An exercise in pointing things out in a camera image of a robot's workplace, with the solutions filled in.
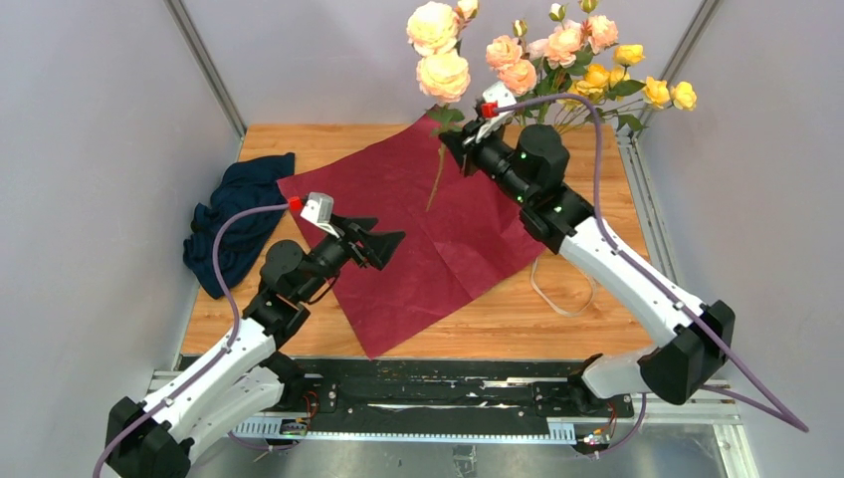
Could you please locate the aluminium front rail frame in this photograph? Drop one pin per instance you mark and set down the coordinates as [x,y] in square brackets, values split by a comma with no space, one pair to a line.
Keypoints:
[710,407]

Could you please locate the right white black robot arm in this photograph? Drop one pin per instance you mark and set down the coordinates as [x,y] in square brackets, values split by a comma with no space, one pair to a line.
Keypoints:
[687,334]

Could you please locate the right aluminium corner post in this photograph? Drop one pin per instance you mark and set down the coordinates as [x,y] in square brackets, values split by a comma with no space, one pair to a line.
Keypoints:
[691,36]

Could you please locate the maroon wrapping paper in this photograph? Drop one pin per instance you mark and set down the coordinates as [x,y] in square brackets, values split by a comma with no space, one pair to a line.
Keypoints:
[463,235]

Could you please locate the left aluminium corner post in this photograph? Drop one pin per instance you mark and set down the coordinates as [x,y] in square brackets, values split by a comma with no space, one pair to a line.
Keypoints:
[201,55]

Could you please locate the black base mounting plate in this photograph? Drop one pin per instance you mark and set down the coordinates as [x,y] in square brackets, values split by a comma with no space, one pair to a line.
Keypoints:
[430,400]

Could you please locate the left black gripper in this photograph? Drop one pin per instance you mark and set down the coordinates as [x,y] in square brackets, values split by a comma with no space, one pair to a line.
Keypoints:
[379,246]

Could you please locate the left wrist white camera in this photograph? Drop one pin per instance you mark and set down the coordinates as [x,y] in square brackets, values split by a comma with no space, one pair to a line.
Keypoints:
[315,208]

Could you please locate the aluminium corner post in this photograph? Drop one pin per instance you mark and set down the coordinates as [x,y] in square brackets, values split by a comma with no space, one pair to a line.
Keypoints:
[691,36]
[201,55]

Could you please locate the yellow flower stem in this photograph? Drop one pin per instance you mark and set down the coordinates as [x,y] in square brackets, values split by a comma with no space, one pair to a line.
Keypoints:
[623,100]

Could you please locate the cream ribbon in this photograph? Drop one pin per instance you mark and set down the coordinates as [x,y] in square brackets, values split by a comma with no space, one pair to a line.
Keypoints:
[565,298]

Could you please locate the pink yellow flower bunch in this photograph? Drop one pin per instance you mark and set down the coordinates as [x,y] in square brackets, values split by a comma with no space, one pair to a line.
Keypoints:
[434,32]

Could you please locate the peach flower stem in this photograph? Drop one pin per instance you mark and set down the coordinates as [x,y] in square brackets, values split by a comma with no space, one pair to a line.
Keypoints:
[572,45]
[504,57]

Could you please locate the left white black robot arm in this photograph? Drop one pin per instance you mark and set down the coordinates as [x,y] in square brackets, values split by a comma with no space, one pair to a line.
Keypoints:
[245,372]

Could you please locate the pink flower stem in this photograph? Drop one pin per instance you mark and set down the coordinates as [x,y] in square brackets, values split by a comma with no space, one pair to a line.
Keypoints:
[534,51]

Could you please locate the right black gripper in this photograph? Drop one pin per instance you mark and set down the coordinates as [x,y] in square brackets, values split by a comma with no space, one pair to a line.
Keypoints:
[466,159]

